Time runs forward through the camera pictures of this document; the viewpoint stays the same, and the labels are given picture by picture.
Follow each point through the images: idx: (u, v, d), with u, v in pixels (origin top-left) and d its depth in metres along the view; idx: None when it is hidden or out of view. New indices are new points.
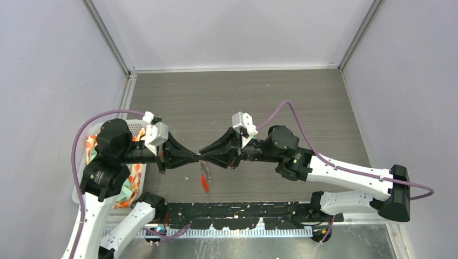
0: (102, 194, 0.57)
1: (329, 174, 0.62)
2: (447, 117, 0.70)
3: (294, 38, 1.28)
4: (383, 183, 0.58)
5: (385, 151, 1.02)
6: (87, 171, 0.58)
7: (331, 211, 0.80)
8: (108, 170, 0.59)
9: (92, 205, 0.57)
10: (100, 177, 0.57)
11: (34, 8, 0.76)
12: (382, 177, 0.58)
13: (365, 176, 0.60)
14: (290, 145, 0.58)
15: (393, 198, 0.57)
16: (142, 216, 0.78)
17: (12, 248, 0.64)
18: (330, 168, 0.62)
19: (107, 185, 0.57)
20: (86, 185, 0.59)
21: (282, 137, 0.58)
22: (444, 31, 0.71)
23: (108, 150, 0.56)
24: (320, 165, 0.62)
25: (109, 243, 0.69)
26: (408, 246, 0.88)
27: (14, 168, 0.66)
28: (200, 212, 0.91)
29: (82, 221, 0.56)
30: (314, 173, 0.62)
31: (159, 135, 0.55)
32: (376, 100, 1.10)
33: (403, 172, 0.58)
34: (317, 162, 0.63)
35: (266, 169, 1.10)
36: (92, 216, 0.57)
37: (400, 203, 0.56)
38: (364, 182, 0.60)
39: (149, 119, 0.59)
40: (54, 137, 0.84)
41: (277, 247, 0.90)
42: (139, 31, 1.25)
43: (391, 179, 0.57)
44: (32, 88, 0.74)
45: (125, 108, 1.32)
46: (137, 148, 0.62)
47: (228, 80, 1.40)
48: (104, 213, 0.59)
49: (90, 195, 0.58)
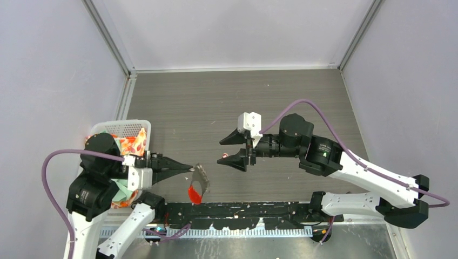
0: (89, 213, 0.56)
1: (358, 175, 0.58)
2: (447, 117, 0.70)
3: (294, 38, 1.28)
4: (409, 192, 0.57)
5: (385, 151, 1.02)
6: (72, 190, 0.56)
7: (331, 212, 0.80)
8: (93, 188, 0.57)
9: (81, 225, 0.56)
10: (86, 196, 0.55)
11: (33, 7, 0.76)
12: (410, 186, 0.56)
13: (394, 183, 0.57)
14: (303, 131, 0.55)
15: (419, 208, 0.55)
16: (140, 218, 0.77)
17: (12, 248, 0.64)
18: (361, 168, 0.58)
19: (93, 205, 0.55)
20: (72, 204, 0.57)
21: (294, 125, 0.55)
22: (444, 30, 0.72)
23: (94, 168, 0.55)
24: (351, 164, 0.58)
25: (108, 249, 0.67)
26: (408, 246, 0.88)
27: (14, 167, 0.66)
28: (200, 212, 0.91)
29: (73, 240, 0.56)
30: (343, 171, 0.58)
31: (141, 185, 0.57)
32: (375, 100, 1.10)
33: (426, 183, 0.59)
34: (348, 159, 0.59)
35: (266, 169, 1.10)
36: (82, 234, 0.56)
37: (424, 213, 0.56)
38: (393, 189, 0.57)
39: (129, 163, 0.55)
40: (54, 136, 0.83)
41: (277, 247, 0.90)
42: (139, 31, 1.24)
43: (418, 189, 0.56)
44: (31, 87, 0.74)
45: (124, 107, 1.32)
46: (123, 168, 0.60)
47: (228, 81, 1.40)
48: (94, 230, 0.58)
49: (77, 214, 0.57)
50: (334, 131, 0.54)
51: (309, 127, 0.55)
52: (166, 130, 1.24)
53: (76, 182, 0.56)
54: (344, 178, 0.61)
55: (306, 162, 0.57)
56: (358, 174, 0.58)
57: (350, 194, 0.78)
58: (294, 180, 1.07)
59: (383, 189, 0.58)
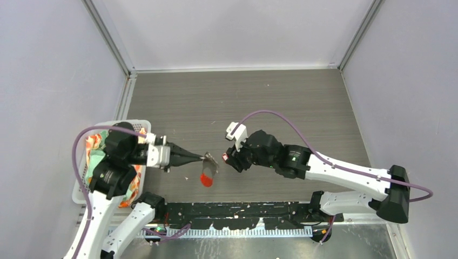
0: (111, 192, 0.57)
1: (325, 173, 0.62)
2: (447, 117, 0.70)
3: (294, 38, 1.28)
4: (380, 183, 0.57)
5: (385, 151, 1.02)
6: (96, 171, 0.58)
7: (330, 211, 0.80)
8: (116, 170, 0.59)
9: (100, 204, 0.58)
10: (109, 177, 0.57)
11: (34, 9, 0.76)
12: (379, 177, 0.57)
13: (363, 175, 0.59)
14: (264, 142, 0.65)
15: (390, 198, 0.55)
16: (141, 217, 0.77)
17: (12, 247, 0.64)
18: (327, 166, 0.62)
19: (115, 184, 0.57)
20: (94, 185, 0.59)
21: (257, 138, 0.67)
22: (444, 30, 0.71)
23: (115, 152, 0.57)
24: (318, 164, 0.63)
25: (108, 246, 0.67)
26: (408, 246, 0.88)
27: (14, 166, 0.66)
28: (200, 212, 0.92)
29: (90, 218, 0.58)
30: (311, 171, 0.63)
31: (160, 160, 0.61)
32: (375, 100, 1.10)
33: (401, 172, 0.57)
34: (315, 160, 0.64)
35: (266, 169, 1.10)
36: (100, 213, 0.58)
37: (396, 200, 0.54)
38: (364, 182, 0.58)
39: (152, 140, 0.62)
40: (53, 136, 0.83)
41: (277, 247, 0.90)
42: (139, 31, 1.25)
43: (388, 178, 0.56)
44: (32, 87, 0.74)
45: (125, 107, 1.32)
46: (142, 150, 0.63)
47: (228, 80, 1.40)
48: (110, 212, 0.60)
49: (96, 192, 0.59)
50: (301, 135, 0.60)
51: (269, 137, 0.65)
52: (166, 131, 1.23)
53: (100, 164, 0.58)
54: (319, 179, 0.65)
55: (279, 169, 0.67)
56: (325, 172, 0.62)
57: (347, 192, 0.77)
58: (294, 180, 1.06)
59: (356, 183, 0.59)
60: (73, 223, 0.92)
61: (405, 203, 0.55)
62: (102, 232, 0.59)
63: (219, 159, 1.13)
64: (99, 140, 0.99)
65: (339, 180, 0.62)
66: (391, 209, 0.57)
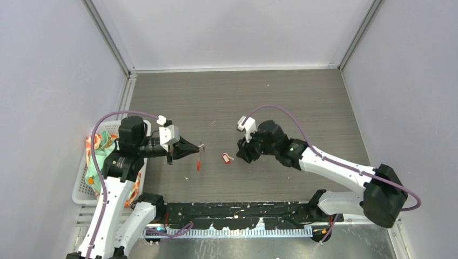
0: (125, 174, 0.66)
1: (316, 163, 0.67)
2: (446, 117, 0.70)
3: (294, 37, 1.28)
4: (362, 177, 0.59)
5: (385, 151, 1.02)
6: (109, 159, 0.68)
7: (325, 209, 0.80)
8: (127, 157, 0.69)
9: (114, 188, 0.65)
10: (121, 162, 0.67)
11: (34, 9, 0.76)
12: (361, 170, 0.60)
13: (347, 169, 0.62)
14: (269, 130, 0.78)
15: (366, 189, 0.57)
16: (143, 214, 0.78)
17: (12, 247, 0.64)
18: (316, 157, 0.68)
19: (128, 167, 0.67)
20: (107, 172, 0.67)
21: (267, 128, 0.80)
22: (444, 30, 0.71)
23: (127, 140, 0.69)
24: (310, 155, 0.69)
25: (118, 242, 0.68)
26: (408, 246, 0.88)
27: (14, 166, 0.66)
28: (200, 212, 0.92)
29: (106, 202, 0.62)
30: (303, 160, 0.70)
31: (173, 137, 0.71)
32: (375, 100, 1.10)
33: (386, 170, 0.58)
34: (310, 152, 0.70)
35: (266, 169, 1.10)
36: (115, 196, 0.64)
37: (372, 194, 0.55)
38: (346, 174, 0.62)
39: (162, 122, 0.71)
40: (54, 136, 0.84)
41: (277, 247, 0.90)
42: (139, 31, 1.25)
43: (369, 173, 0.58)
44: (31, 87, 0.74)
45: (125, 107, 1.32)
46: (149, 143, 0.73)
47: (228, 80, 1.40)
48: (123, 196, 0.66)
49: (111, 178, 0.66)
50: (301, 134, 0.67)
51: (276, 127, 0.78)
52: None
53: (113, 154, 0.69)
54: (314, 170, 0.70)
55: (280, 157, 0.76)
56: (315, 162, 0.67)
57: (347, 192, 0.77)
58: (294, 180, 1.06)
59: (340, 176, 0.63)
60: (74, 223, 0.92)
61: (383, 199, 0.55)
62: (116, 217, 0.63)
63: (219, 159, 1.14)
64: (99, 140, 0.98)
65: (328, 172, 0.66)
66: (370, 204, 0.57)
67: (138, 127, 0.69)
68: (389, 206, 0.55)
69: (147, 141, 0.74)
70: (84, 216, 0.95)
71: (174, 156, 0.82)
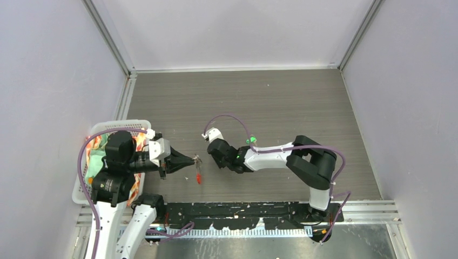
0: (115, 199, 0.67)
1: (255, 158, 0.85)
2: (446, 116, 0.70)
3: (294, 37, 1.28)
4: (284, 153, 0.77)
5: (386, 151, 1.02)
6: (97, 182, 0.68)
7: (314, 203, 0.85)
8: (116, 178, 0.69)
9: (106, 213, 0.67)
10: (110, 184, 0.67)
11: (33, 10, 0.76)
12: (282, 148, 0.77)
13: (274, 151, 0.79)
14: (215, 147, 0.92)
15: (290, 158, 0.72)
16: (143, 219, 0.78)
17: (12, 247, 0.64)
18: (254, 154, 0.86)
19: (118, 190, 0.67)
20: (97, 195, 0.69)
21: (211, 144, 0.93)
22: (444, 29, 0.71)
23: (115, 157, 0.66)
24: (251, 155, 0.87)
25: (119, 254, 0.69)
26: (408, 245, 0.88)
27: (14, 167, 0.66)
28: (200, 212, 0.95)
29: (98, 229, 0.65)
30: (247, 159, 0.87)
31: (163, 150, 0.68)
32: (375, 100, 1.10)
33: (298, 139, 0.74)
34: (250, 154, 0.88)
35: (266, 169, 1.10)
36: (107, 222, 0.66)
37: (294, 163, 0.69)
38: (274, 155, 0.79)
39: (151, 136, 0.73)
40: (53, 136, 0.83)
41: (277, 247, 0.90)
42: (139, 31, 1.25)
43: (287, 148, 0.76)
44: (32, 88, 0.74)
45: (125, 107, 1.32)
46: (140, 158, 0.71)
47: (228, 80, 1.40)
48: (116, 219, 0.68)
49: (102, 203, 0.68)
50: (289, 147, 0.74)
51: (221, 143, 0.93)
52: (166, 131, 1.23)
53: (100, 175, 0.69)
54: (262, 167, 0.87)
55: (231, 167, 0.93)
56: (254, 158, 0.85)
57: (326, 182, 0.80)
58: (294, 180, 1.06)
59: (271, 158, 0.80)
60: (74, 223, 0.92)
61: (304, 165, 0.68)
62: (112, 239, 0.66)
63: None
64: (98, 140, 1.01)
65: (265, 162, 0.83)
66: (300, 174, 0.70)
67: (127, 144, 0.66)
68: (312, 169, 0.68)
69: (137, 157, 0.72)
70: (84, 216, 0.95)
71: (168, 170, 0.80)
